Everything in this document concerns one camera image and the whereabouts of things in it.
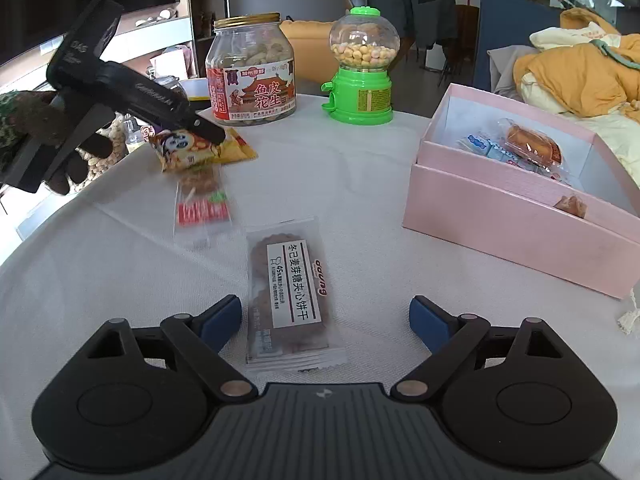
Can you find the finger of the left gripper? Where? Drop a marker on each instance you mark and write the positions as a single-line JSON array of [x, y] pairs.
[[201, 127]]

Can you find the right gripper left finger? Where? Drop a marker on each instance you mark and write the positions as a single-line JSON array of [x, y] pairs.
[[197, 341]]

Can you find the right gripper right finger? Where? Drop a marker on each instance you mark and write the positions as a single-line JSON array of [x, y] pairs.
[[451, 340]]

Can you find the yellow cartoon snack bag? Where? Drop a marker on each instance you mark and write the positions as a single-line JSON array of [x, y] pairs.
[[181, 150]]

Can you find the brown biscuit pack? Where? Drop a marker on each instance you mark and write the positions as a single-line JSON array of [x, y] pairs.
[[290, 316]]

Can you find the clear red label snack pack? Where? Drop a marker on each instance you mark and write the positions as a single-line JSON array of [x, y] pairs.
[[202, 207]]

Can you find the round meat cake pack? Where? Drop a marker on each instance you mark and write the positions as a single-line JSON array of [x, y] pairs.
[[536, 150]]

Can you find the blue pink candy bag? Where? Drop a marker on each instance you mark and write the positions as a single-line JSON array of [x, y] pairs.
[[479, 144]]

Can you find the gloved left hand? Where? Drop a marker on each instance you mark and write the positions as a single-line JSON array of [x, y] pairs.
[[27, 115]]

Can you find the small glass jar dark contents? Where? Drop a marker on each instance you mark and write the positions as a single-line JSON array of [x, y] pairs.
[[172, 83]]

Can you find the plastic jar red label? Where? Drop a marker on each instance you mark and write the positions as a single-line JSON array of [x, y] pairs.
[[250, 70]]

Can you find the orange armchair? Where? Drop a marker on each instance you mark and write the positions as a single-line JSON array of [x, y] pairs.
[[314, 61]]

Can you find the pink gift box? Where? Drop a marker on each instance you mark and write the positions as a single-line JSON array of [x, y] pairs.
[[586, 233]]

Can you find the green gumball machine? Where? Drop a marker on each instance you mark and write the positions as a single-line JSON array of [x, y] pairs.
[[364, 45]]

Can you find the orange cream quilt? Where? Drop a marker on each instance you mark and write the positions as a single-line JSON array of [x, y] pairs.
[[586, 71]]

